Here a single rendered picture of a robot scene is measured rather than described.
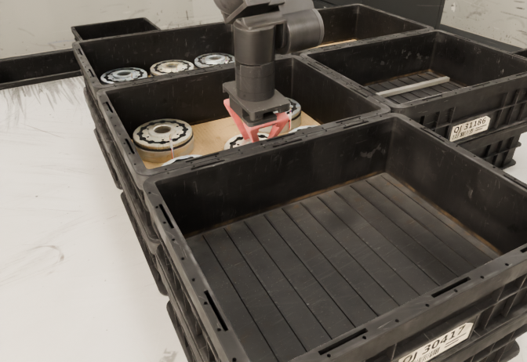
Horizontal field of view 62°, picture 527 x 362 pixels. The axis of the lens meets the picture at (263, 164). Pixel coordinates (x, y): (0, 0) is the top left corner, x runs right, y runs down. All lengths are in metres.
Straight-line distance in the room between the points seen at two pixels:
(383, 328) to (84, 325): 0.45
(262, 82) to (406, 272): 0.31
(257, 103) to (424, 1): 2.06
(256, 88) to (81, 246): 0.41
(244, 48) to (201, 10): 3.61
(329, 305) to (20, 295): 0.48
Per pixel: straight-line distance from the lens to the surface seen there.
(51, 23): 3.93
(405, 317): 0.39
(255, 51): 0.60
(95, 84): 0.83
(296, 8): 0.65
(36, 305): 0.76
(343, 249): 0.58
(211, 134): 0.82
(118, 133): 0.64
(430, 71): 1.19
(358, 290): 0.54
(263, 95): 0.63
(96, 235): 0.84
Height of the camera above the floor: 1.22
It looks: 33 degrees down
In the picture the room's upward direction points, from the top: straight up
